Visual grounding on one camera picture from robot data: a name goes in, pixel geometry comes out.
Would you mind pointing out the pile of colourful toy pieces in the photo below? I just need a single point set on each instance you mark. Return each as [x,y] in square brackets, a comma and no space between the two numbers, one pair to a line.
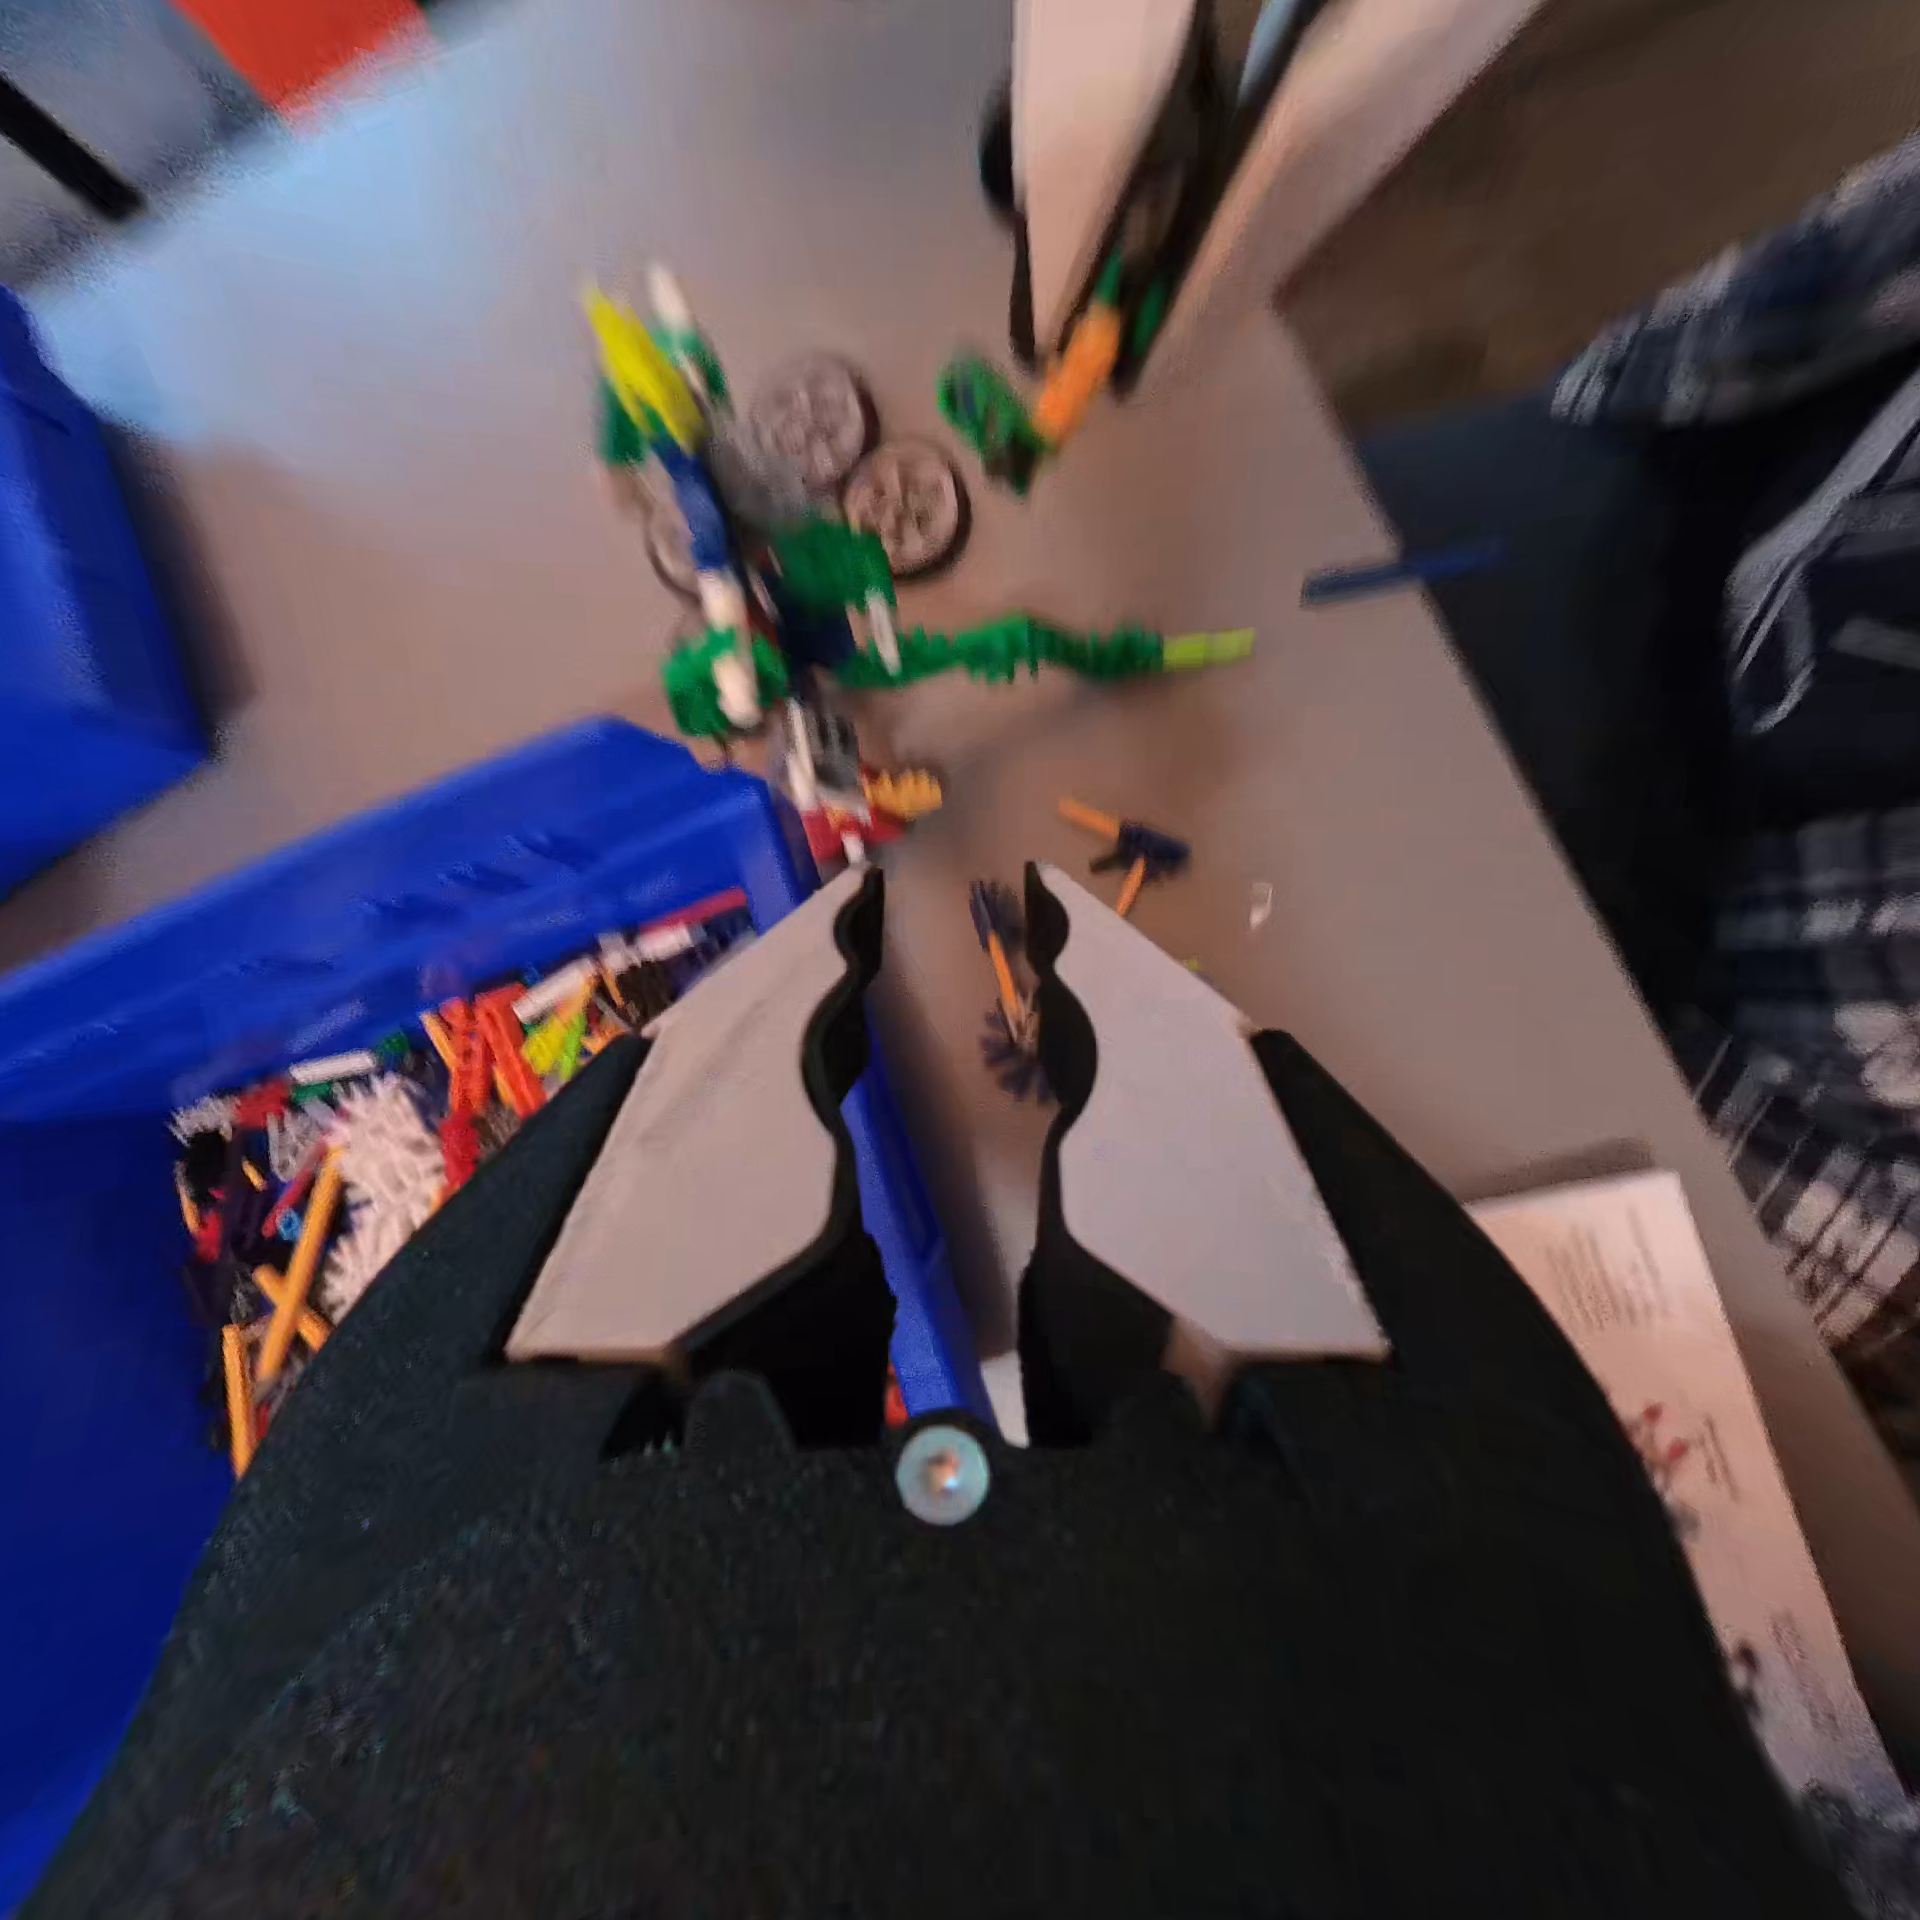
[361,1141]

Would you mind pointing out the blue plastic bin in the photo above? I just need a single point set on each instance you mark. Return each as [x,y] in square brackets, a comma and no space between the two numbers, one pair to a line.
[91,601]
[361,900]

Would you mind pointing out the printed toy model leaflet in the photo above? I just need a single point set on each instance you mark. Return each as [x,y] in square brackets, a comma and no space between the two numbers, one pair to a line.
[1711,1441]

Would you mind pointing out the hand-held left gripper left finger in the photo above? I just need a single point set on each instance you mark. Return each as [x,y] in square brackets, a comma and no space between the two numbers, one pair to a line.
[676,1200]

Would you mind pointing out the person's clothed body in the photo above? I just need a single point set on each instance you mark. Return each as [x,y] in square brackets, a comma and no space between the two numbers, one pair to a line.
[1771,751]

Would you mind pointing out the tiny white toy bit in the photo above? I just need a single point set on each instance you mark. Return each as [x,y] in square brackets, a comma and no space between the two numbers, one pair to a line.
[1262,900]

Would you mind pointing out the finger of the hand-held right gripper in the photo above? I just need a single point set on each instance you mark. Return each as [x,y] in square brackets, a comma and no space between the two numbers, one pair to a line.
[1096,137]
[1351,122]

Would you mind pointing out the red rod toy assembly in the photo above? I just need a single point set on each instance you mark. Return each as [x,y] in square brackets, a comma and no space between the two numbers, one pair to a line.
[721,572]

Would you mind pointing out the grey toy wheel black tire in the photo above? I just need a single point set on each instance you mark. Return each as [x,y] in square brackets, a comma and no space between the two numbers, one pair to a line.
[680,548]
[905,509]
[809,422]

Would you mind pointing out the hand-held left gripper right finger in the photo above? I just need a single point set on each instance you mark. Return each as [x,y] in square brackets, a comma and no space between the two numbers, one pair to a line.
[1216,1200]

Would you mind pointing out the orange rod blue clip piece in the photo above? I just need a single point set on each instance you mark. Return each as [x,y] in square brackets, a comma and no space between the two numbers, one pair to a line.
[1126,850]

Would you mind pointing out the blue connector orange rod piece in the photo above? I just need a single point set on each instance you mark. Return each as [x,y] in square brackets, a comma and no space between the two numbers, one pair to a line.
[1009,977]

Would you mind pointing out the green connector orange rod piece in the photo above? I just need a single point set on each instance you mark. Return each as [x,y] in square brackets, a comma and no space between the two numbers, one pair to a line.
[1051,375]

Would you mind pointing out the green leafy toy piece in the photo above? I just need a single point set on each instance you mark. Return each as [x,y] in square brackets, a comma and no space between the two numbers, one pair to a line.
[1051,648]

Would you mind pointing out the red crate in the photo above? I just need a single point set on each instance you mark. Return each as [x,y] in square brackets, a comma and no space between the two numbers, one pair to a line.
[301,47]

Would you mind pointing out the blue toy rod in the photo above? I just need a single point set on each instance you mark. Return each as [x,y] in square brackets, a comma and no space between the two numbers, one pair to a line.
[1403,572]

